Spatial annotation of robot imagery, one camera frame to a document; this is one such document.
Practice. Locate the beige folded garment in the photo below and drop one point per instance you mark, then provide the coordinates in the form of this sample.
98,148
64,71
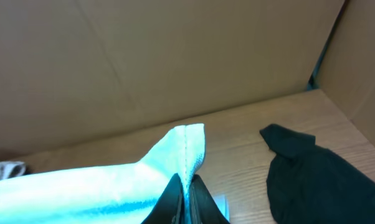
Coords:
10,169

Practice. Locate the black crumpled garment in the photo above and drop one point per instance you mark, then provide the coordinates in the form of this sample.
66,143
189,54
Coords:
310,184

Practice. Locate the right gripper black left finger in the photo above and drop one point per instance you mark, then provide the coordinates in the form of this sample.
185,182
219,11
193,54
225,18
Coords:
169,208

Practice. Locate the light blue t-shirt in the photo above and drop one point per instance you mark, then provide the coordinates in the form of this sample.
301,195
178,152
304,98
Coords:
124,193

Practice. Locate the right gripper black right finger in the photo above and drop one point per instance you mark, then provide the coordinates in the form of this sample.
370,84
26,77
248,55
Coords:
204,208

